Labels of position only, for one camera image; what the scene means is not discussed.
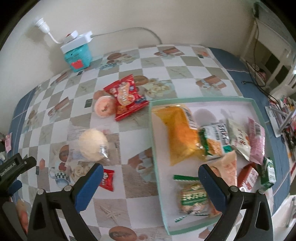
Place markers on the yellow cake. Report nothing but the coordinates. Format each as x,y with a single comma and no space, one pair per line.
183,137

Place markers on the white chair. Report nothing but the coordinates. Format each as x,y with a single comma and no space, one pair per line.
271,60

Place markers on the white tray with teal rim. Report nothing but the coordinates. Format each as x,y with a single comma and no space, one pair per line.
205,111

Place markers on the round peach jelly cup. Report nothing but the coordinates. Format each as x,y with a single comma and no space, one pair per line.
105,106

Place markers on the small red candy packet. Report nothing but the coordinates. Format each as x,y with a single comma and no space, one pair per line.
107,181

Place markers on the white power strip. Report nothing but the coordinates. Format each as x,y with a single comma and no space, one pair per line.
80,40

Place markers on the pink snack packet with barcode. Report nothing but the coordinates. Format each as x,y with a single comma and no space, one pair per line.
256,134

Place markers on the white phone stand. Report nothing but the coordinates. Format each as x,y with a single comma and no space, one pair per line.
279,120

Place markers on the orange striped snack packet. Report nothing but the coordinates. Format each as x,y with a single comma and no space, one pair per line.
226,168

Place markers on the round cream bun in bag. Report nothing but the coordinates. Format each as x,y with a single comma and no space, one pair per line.
86,145

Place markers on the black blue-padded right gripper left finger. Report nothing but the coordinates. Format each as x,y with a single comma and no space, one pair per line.
44,223

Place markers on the green white biscuit packet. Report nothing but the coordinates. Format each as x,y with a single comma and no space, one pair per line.
267,174

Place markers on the round biscuit green packet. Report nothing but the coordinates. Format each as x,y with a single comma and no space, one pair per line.
192,198

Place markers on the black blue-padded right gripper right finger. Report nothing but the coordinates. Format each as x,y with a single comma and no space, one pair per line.
229,200

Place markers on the red milk biscuit packet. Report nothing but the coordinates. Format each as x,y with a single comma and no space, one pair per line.
247,178

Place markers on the teal box with red label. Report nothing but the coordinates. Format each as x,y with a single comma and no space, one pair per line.
79,58

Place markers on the red cartoon snack packet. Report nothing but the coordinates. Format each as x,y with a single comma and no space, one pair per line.
127,98

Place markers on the white persimmon snack packet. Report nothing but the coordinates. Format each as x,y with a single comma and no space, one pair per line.
239,139

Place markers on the green white cracker packet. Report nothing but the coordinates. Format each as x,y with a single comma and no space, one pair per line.
215,140

